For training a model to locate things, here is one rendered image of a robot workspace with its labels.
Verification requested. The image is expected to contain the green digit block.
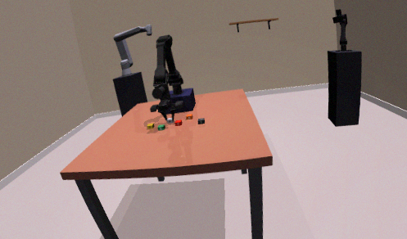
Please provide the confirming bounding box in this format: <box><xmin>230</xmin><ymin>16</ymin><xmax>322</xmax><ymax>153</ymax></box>
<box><xmin>158</xmin><ymin>124</ymin><xmax>165</xmax><ymax>131</ymax></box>

